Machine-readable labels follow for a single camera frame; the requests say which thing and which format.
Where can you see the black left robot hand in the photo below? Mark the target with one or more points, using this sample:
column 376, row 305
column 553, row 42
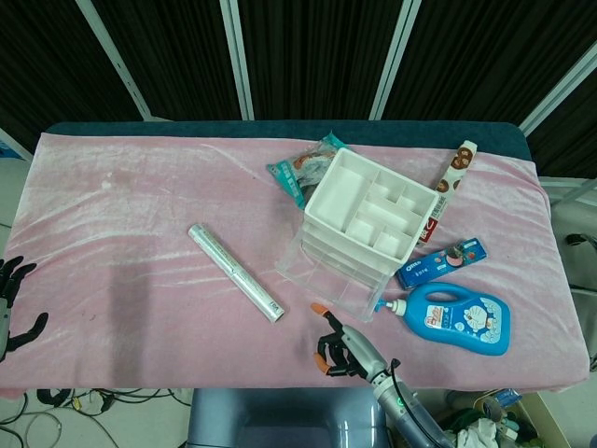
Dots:
column 4, row 322

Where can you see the cardboard box with clutter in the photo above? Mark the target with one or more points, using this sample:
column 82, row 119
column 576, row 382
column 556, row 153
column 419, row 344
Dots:
column 545, row 420

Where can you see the small blue packet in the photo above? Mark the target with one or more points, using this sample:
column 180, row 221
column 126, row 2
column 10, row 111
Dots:
column 508, row 396

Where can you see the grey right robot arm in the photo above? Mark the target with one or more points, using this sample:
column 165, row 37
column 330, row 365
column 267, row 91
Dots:
column 406, row 410

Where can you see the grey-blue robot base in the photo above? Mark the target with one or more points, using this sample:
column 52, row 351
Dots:
column 280, row 420

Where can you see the white board blue label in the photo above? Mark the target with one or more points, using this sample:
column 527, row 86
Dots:
column 11, row 147

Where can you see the clear plastic drawer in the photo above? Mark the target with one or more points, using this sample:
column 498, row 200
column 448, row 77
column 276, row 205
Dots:
column 326, row 280

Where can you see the pink velvet cloth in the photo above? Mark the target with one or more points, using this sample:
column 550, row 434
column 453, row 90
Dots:
column 140, row 210

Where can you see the white partition post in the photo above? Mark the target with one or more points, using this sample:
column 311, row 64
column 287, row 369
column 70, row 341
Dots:
column 238, row 60
column 119, row 60
column 392, row 60
column 555, row 88

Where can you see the white plastic drawer cabinet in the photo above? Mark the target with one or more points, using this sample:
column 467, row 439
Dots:
column 340, row 191

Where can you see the silver foil roll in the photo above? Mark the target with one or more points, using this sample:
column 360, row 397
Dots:
column 235, row 273

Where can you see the tape roll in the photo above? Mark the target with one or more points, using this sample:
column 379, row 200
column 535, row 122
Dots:
column 493, row 410

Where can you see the blue detergent bottle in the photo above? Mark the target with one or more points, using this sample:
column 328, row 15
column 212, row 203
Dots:
column 462, row 322

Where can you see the black partition panel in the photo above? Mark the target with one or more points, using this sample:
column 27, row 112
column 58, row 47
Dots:
column 317, row 56
column 569, row 140
column 485, row 56
column 42, row 60
column 177, row 56

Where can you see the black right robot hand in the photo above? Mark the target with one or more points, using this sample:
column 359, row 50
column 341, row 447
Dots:
column 356, row 350

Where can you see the blue Oreo box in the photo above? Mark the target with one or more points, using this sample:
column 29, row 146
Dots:
column 438, row 263

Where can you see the teal snack bag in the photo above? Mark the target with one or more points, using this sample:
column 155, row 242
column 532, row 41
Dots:
column 298, row 172

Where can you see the long white cookie box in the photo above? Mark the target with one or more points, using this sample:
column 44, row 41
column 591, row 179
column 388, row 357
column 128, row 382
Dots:
column 459, row 165

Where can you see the white grey side furniture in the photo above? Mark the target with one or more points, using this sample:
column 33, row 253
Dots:
column 576, row 233

